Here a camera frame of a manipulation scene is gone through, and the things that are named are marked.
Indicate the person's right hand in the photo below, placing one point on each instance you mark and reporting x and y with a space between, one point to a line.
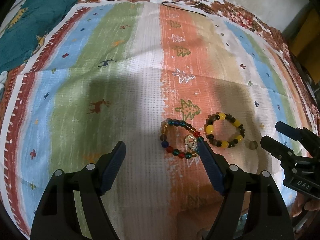
301 203

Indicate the gold pendant charm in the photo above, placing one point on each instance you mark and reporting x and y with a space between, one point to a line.
190 142

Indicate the yellow wooden furniture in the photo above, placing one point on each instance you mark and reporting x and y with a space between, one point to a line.
305 45

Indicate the teal blanket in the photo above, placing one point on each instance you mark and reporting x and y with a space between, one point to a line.
30 25

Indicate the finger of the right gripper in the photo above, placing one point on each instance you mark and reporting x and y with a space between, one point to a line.
304 136
277 150

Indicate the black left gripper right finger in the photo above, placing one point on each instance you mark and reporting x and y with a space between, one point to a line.
267 215

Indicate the striped colourful patterned mat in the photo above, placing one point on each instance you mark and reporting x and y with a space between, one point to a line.
115 72

